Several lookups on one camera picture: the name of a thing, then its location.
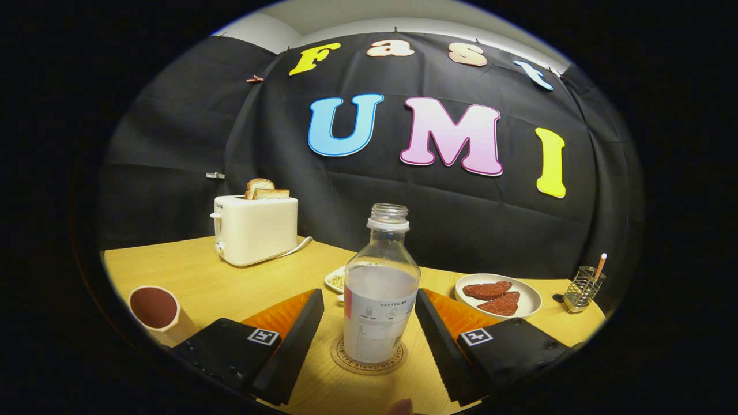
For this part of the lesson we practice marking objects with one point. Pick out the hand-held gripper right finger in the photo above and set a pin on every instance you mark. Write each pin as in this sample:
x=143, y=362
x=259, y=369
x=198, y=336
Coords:
x=439, y=346

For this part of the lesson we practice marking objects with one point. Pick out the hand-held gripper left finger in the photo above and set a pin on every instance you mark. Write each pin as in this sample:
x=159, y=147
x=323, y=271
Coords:
x=291, y=357

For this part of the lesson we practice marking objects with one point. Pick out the clear plastic juice bottle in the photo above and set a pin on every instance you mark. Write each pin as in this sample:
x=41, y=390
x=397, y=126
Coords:
x=380, y=305

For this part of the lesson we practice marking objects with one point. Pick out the round wooden coaster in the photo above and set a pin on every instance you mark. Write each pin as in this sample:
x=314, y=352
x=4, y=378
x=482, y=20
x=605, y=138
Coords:
x=369, y=369

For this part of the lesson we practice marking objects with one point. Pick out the red meat patty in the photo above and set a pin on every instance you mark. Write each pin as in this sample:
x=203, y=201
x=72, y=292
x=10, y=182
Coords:
x=501, y=304
x=487, y=289

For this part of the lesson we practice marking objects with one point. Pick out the white divided snack dish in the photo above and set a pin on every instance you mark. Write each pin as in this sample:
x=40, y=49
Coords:
x=335, y=281

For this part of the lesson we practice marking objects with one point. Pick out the wooden table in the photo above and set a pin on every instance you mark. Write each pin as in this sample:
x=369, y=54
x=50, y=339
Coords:
x=230, y=288

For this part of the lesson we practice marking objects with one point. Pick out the white plate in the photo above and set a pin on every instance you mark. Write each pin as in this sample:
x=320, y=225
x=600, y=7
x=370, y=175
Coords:
x=530, y=297

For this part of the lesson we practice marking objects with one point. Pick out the black backdrop cloth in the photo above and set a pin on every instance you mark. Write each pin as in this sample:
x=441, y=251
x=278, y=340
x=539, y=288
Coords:
x=461, y=230

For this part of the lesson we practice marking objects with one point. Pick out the cream toaster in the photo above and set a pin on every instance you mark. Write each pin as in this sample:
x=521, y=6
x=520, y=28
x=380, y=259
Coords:
x=256, y=230

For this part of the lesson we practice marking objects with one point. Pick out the toast slice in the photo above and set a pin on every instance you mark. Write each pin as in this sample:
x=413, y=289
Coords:
x=259, y=184
x=272, y=194

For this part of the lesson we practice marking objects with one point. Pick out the orange white pencil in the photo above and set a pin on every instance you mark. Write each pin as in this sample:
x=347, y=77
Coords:
x=600, y=266

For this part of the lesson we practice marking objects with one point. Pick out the silver clip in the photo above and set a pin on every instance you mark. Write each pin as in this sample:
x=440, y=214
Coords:
x=215, y=175

